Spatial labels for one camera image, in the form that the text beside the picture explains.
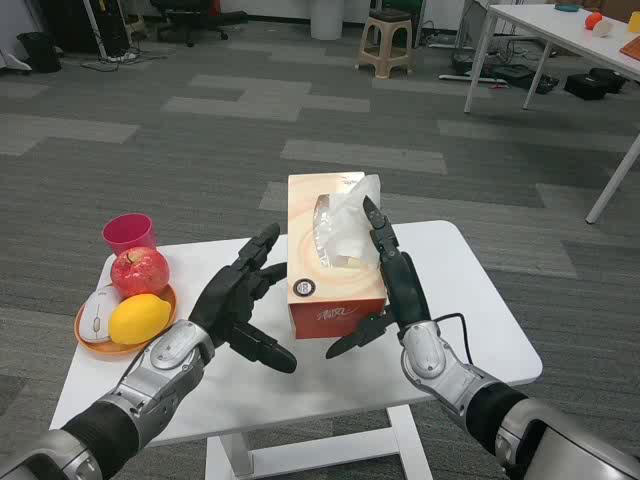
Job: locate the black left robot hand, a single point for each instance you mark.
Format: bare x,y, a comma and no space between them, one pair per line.
227,295

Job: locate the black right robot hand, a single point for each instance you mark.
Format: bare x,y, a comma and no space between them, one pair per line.
405,290

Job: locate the white tissue sheet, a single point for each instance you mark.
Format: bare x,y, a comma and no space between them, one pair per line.
350,225

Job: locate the orange beige tissue box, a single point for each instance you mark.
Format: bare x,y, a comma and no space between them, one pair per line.
307,235

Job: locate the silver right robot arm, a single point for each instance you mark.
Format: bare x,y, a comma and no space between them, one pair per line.
430,360

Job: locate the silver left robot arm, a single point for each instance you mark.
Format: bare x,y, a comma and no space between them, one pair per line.
160,365

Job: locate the red apple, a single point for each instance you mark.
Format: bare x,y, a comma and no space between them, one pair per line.
140,272

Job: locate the yellow lemon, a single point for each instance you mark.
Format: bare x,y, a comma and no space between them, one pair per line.
137,320

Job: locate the pink plastic cup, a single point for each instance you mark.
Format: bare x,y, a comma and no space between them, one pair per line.
127,232

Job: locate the white computer mouse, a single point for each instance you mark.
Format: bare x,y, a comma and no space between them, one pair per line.
96,317

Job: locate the orange round plate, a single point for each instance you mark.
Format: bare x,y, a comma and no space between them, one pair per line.
100,348

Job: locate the white floor bar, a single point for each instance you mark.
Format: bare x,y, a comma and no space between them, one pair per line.
452,77

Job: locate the black flat case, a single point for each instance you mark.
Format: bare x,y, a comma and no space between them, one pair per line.
515,75

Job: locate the white power strip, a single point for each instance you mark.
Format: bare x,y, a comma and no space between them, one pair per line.
120,57

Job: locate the beige plastic stool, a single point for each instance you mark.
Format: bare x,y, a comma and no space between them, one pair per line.
387,20

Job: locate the white cylindrical bin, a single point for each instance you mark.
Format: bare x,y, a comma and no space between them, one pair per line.
326,20

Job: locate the black square bag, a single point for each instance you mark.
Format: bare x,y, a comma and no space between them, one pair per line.
595,82

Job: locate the white long desk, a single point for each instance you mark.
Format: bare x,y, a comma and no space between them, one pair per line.
555,30

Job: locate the white stand pole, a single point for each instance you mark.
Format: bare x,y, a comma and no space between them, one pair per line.
95,25

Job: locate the black waste bin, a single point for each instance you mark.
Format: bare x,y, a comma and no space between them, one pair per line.
40,50

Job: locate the white curved base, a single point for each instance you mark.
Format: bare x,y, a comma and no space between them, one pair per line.
12,57

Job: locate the teal plate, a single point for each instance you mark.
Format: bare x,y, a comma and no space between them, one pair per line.
566,7

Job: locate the small orange ball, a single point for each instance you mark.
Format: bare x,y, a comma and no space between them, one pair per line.
592,21

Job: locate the cream ribbed cup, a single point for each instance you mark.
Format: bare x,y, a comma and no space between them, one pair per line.
603,28

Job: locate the orange flat board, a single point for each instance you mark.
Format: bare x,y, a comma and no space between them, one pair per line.
631,49

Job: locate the white table frame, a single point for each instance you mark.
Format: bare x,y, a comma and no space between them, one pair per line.
227,455

